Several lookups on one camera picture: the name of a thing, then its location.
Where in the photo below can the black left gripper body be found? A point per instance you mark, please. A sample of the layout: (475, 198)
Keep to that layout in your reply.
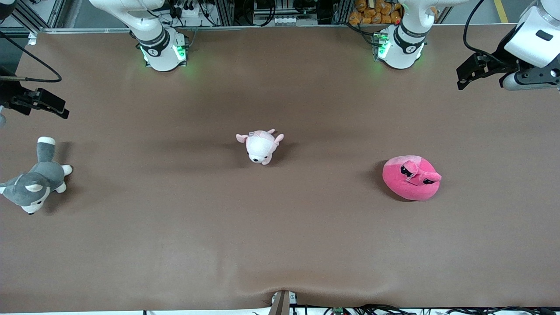
(504, 64)

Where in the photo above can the bright pink round plush toy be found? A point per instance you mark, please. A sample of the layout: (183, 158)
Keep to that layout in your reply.
(411, 180)

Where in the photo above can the white connector strip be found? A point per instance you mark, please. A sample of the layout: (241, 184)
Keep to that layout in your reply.
(286, 20)

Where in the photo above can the white power strip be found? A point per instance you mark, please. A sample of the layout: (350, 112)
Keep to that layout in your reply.
(186, 11)

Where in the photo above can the pile of orange items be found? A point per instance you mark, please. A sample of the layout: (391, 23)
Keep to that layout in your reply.
(376, 11)

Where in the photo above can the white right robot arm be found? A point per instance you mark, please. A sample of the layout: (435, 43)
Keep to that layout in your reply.
(159, 52)

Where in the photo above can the black equipment rack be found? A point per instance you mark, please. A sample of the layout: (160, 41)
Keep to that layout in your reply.
(262, 6)

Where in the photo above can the aluminium frame post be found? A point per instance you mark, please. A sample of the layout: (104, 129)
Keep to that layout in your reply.
(224, 11)

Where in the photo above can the aluminium corner frame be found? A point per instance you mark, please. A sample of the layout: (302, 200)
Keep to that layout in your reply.
(43, 13)

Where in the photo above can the pale pink white plush toy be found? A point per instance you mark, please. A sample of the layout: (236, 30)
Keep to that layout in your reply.
(260, 148)

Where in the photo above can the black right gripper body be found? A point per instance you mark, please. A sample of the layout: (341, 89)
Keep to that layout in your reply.
(9, 93)

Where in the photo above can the aluminium table edge rail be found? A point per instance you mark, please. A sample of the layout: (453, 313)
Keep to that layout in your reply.
(262, 26)

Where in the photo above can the aluminium profile post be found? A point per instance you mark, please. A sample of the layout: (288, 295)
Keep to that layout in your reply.
(280, 304)

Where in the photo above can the small green circuit board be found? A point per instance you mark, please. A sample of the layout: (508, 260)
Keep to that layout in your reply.
(337, 311)

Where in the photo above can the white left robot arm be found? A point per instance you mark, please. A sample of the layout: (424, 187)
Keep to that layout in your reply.
(404, 47)

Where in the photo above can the grey white husky plush toy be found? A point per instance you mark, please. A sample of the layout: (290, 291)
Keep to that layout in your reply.
(39, 179)

